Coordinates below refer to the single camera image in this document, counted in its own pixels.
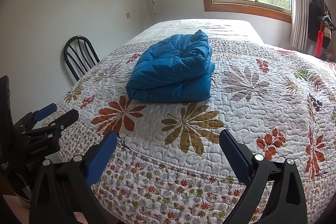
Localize dark hanging clothes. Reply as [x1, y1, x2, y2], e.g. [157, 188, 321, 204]
[308, 0, 332, 50]

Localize white pleated curtain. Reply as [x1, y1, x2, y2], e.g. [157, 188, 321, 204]
[289, 0, 310, 50]

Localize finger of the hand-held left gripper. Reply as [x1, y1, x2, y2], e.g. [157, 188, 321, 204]
[13, 103, 58, 133]
[22, 109, 80, 141]

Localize floral quilted bedspread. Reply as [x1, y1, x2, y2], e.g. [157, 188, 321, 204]
[42, 19, 336, 224]

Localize black clothes hangers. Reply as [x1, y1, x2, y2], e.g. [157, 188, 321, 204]
[317, 11, 336, 30]

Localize blue puffer jacket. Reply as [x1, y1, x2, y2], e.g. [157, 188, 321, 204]
[125, 30, 216, 103]

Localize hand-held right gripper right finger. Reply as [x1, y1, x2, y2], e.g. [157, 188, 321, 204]
[219, 130, 307, 224]

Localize person's left forearm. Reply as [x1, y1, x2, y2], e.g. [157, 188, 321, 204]
[0, 194, 30, 224]

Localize black metal chair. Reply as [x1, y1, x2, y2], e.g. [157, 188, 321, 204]
[64, 35, 100, 81]

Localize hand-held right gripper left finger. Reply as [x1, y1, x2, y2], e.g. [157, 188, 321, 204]
[29, 131, 118, 224]

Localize red hanging cloth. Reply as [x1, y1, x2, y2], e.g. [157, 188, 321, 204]
[314, 30, 323, 56]

